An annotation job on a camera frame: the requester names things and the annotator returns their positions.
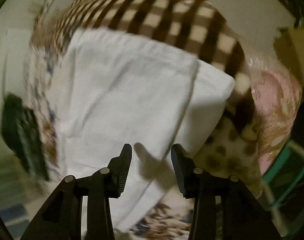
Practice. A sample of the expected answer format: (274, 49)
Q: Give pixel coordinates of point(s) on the teal plastic crate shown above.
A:
(285, 173)

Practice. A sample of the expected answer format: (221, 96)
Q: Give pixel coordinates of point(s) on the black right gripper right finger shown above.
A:
(224, 204)

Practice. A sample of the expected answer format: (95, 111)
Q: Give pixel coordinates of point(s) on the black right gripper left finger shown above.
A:
(61, 215)

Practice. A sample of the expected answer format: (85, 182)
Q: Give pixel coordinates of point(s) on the pink floral pillow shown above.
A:
(277, 94)

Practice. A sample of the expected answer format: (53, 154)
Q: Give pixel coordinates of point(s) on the floral checkered fleece blanket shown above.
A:
(194, 26)

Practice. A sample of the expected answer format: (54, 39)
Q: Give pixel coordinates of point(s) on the white pants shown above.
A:
(112, 89)

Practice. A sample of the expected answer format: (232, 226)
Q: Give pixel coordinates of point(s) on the folded dark green jeans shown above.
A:
(19, 131)

